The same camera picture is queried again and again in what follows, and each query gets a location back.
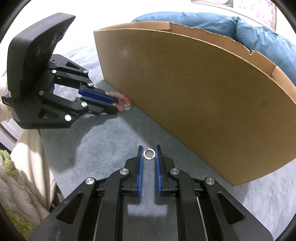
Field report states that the floral covered window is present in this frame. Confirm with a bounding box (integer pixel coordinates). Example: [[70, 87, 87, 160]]
[[191, 0, 277, 31]]

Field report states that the green fluffy rug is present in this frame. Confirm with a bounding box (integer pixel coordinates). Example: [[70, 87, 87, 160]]
[[1, 150, 35, 240]]

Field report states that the brown cardboard box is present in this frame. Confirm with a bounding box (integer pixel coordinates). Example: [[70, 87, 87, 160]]
[[94, 21, 295, 185]]

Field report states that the beige blanket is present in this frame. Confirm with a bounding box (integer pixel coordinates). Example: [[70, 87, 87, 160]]
[[1, 130, 56, 226]]

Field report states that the blue duvet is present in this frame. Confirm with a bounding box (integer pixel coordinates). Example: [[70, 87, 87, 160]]
[[133, 11, 296, 83]]

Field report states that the pink orange bead bracelet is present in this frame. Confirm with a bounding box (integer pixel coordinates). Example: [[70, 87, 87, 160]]
[[105, 91, 132, 112]]

